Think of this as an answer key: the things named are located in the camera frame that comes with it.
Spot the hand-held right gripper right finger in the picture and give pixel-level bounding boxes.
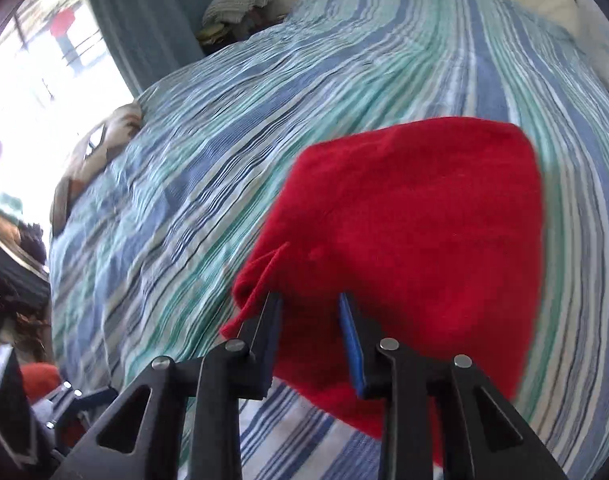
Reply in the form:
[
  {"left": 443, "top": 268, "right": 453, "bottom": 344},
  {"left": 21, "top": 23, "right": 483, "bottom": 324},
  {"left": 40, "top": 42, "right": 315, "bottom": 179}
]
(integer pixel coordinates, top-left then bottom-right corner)
[{"left": 339, "top": 292, "right": 570, "bottom": 480}]

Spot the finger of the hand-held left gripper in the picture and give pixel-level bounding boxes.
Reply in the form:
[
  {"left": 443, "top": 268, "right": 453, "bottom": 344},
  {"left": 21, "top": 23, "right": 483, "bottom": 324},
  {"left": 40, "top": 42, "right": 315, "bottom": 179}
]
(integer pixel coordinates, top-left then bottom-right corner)
[{"left": 44, "top": 381, "right": 119, "bottom": 431}]

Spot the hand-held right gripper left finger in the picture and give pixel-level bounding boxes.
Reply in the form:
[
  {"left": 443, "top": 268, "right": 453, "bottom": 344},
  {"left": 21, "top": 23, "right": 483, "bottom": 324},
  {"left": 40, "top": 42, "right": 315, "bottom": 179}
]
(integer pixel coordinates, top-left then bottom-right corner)
[{"left": 49, "top": 291, "right": 284, "bottom": 480}]

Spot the red sweater with white figure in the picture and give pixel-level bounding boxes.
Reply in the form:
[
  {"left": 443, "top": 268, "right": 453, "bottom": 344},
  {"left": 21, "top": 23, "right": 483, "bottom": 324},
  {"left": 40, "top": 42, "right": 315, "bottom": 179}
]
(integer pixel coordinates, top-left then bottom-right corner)
[{"left": 219, "top": 116, "right": 544, "bottom": 468}]

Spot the pile of checked clothes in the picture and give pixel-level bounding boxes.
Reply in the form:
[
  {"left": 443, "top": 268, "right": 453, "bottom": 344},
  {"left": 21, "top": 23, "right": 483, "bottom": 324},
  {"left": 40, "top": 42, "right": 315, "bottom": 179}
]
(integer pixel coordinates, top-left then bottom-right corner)
[{"left": 197, "top": 0, "right": 288, "bottom": 56}]

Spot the orange fleece clothing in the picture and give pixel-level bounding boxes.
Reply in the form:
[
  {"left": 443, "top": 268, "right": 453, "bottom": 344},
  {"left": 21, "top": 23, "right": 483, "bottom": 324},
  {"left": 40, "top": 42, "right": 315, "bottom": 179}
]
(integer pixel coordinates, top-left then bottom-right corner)
[{"left": 19, "top": 362, "right": 85, "bottom": 441}]

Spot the striped bed sheet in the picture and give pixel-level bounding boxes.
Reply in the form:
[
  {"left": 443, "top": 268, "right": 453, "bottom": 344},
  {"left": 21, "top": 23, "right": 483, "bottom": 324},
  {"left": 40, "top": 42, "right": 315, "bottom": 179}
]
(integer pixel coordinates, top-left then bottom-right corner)
[{"left": 49, "top": 0, "right": 609, "bottom": 480}]

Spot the brown object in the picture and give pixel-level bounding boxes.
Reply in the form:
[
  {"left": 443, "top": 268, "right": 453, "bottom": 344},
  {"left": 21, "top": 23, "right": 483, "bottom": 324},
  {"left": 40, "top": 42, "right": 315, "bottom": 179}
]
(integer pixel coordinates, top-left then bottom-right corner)
[{"left": 52, "top": 102, "right": 145, "bottom": 238}]

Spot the bright window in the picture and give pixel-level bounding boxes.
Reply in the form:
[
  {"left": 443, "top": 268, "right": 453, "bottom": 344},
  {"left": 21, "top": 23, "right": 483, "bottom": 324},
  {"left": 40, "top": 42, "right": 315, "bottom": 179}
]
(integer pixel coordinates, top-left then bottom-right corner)
[{"left": 0, "top": 0, "right": 135, "bottom": 201}]

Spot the teal curtain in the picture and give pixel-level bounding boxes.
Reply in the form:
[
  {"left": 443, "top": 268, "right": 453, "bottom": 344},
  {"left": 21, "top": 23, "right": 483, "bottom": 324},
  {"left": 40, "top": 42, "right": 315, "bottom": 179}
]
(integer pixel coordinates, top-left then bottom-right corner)
[{"left": 78, "top": 0, "right": 240, "bottom": 98}]

